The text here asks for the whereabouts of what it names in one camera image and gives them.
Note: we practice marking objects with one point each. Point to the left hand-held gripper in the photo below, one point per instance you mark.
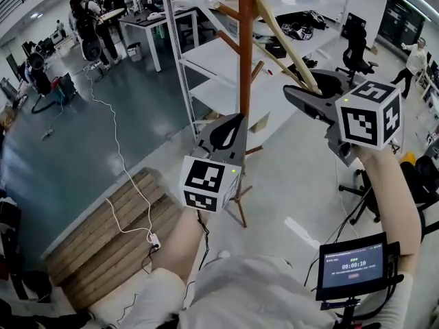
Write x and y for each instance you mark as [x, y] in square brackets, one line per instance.
[202, 183]

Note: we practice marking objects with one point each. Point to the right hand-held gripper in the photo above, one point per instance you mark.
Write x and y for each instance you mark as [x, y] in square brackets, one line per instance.
[368, 115]

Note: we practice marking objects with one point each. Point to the light wooden clothes hanger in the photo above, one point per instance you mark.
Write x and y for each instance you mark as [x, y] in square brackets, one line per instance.
[291, 48]

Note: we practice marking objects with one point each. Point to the brown wooden coat rack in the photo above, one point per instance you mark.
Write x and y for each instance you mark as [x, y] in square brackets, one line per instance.
[245, 63]

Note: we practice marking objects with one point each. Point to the person's left forearm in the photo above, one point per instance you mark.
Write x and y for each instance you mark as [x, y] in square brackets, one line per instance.
[180, 245]

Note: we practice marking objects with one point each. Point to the person's right forearm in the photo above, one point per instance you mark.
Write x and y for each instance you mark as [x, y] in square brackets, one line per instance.
[394, 201]

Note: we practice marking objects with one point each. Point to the white metal shelving rack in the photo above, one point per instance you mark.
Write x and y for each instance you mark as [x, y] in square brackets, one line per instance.
[205, 57]

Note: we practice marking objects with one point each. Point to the black monitor rack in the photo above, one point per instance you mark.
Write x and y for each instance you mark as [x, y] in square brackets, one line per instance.
[401, 19]

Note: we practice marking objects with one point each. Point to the black office chair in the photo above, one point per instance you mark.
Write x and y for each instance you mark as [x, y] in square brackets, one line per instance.
[356, 50]
[423, 190]
[363, 190]

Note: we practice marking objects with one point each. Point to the spare hand-held gripper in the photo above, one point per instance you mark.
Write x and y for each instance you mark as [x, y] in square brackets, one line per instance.
[298, 32]

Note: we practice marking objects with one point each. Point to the yellow bag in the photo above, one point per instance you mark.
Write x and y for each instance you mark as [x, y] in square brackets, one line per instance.
[408, 158]

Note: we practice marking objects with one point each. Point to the grey waste bin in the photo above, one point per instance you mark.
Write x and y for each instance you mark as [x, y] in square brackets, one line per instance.
[135, 51]

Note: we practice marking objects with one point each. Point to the white power strip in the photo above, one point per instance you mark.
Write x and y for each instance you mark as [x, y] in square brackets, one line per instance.
[155, 241]

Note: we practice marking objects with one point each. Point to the white desk with black top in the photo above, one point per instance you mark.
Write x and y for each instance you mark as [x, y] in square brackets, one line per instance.
[154, 21]

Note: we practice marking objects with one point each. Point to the person's white shirt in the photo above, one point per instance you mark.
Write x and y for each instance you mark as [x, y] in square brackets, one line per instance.
[240, 293]

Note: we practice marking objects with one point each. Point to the wooden slatted platform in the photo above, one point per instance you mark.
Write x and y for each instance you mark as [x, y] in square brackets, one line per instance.
[103, 238]

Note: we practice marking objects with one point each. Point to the black storage crate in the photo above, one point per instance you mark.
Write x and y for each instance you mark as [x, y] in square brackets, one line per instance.
[64, 86]

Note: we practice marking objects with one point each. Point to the black wheeled machine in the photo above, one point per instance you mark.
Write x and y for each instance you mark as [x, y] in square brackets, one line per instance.
[38, 74]

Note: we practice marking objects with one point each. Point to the black display mount bracket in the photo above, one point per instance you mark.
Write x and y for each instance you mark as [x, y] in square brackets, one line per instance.
[346, 312]

